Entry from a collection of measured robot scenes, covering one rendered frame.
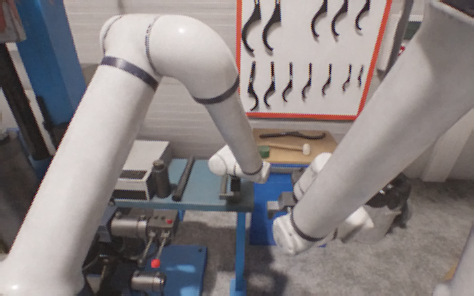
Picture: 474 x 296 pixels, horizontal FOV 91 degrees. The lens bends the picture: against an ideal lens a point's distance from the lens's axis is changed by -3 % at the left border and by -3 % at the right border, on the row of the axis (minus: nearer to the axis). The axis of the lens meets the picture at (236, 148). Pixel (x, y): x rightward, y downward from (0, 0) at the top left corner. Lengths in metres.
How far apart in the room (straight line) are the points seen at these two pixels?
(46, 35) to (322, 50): 2.31
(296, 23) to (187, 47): 2.32
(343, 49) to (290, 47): 0.55
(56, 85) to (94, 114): 0.99
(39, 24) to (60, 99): 0.34
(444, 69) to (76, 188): 0.52
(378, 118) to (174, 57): 0.34
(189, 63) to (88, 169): 0.26
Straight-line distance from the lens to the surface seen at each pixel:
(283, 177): 1.92
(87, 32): 3.21
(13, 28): 1.11
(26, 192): 1.31
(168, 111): 3.06
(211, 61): 0.47
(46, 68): 1.48
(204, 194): 1.30
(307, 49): 2.78
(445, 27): 0.28
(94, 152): 0.49
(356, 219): 0.64
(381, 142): 0.33
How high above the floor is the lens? 1.90
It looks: 29 degrees down
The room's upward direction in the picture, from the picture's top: 1 degrees clockwise
